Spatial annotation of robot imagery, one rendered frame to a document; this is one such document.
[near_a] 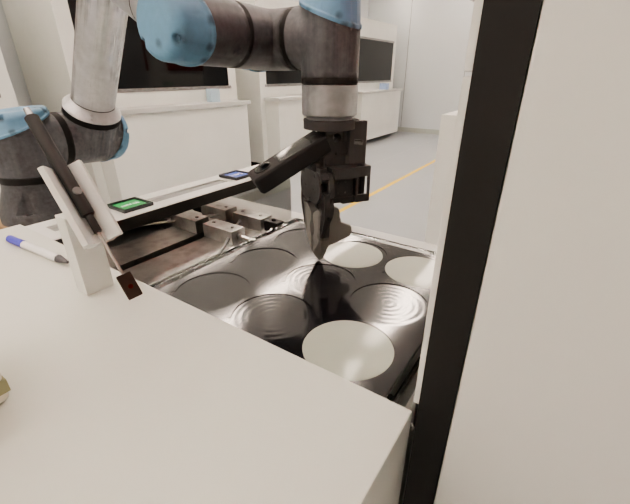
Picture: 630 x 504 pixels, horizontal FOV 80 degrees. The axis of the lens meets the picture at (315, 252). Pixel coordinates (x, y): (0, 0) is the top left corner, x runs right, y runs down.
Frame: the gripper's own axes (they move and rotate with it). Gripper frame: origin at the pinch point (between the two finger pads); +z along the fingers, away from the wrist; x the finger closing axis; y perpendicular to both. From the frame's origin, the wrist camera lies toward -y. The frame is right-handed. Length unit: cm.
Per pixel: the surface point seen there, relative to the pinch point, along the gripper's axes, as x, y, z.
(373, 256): -2.2, 9.5, 1.6
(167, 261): 13.4, -21.8, 3.7
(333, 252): 1.6, 4.0, 1.5
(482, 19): -35.9, -7.9, -27.6
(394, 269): -7.4, 10.1, 1.6
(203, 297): -4.0, -18.0, 1.7
